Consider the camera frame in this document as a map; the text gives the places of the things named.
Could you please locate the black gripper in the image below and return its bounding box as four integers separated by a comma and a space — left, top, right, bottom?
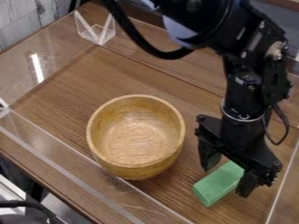
195, 109, 283, 198

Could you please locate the green rectangular block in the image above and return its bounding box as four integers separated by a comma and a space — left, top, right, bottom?
191, 161, 245, 207

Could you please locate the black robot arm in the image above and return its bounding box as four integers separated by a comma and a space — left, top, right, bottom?
154, 0, 293, 197

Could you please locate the brown wooden bowl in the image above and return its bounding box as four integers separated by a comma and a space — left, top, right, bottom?
87, 94, 186, 180

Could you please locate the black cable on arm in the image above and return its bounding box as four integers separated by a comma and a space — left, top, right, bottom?
98, 0, 197, 61

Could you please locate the clear acrylic corner bracket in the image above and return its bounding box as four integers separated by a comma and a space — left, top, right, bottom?
74, 10, 116, 46

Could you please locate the black cable lower left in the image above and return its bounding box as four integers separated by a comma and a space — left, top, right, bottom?
0, 199, 58, 224

